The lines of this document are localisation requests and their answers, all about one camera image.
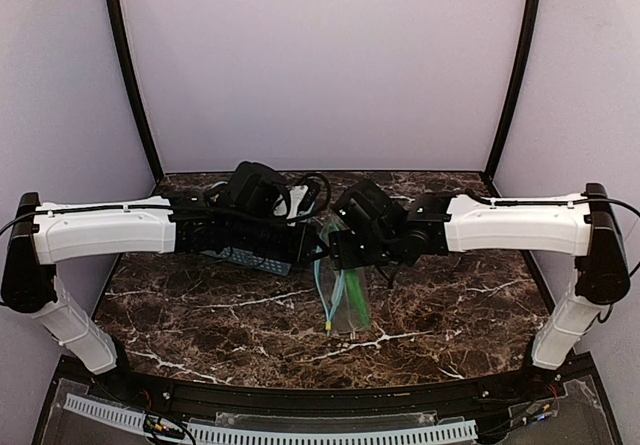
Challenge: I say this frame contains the black front frame rail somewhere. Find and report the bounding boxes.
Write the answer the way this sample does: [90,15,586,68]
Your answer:
[74,353,576,430]

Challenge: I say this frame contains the black corner post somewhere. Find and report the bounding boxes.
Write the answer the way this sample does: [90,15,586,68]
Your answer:
[105,0,165,184]
[483,0,540,182]

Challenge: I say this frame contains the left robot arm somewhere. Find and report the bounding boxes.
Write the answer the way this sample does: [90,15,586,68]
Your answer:
[1,161,331,375]

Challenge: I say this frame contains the long green toy cucumber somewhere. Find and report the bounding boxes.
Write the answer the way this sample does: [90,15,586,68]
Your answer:
[327,222,374,331]

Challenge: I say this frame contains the clear zip top bag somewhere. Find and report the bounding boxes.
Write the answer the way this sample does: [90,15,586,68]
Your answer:
[312,214,375,339]

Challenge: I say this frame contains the right black corner post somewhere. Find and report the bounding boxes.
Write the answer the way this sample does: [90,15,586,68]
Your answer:
[483,0,540,182]

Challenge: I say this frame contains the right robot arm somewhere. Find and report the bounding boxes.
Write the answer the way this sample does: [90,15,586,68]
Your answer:
[328,180,635,370]

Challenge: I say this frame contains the white slotted cable duct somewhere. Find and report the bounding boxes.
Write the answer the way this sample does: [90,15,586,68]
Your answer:
[63,393,478,445]

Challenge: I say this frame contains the light blue plastic basket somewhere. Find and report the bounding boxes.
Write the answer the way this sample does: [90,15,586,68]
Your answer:
[214,180,321,277]

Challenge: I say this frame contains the left black corner post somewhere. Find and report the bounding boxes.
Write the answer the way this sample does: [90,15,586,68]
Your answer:
[105,0,165,184]

